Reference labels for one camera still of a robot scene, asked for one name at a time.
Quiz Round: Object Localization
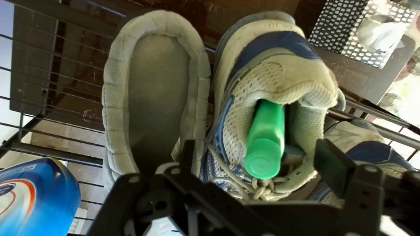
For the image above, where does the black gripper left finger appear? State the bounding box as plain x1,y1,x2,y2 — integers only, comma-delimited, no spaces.
163,137,229,207

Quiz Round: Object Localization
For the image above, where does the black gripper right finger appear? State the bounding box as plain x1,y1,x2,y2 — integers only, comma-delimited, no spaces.
314,137,385,207

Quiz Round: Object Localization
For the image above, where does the small green plastic bottle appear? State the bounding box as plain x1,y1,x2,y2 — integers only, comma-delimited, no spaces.
242,98,286,180

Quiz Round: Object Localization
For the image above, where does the black metal shoe rack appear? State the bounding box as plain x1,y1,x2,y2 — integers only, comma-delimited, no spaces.
0,0,420,236

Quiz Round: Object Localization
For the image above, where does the blue stain remover spray bottle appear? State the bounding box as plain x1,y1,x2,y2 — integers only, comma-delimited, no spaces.
0,157,83,236

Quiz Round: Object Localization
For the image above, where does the grey blue sneaker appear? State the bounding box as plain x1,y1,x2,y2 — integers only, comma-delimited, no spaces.
198,10,347,203
323,117,415,176

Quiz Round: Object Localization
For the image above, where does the grey slipper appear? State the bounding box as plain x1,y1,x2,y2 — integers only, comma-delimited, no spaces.
101,9,213,194

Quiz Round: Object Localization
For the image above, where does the black white patterned tissue box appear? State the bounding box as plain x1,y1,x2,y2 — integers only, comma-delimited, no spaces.
307,0,419,69

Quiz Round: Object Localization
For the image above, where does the white tissue in box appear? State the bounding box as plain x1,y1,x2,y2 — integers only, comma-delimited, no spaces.
356,11,415,52

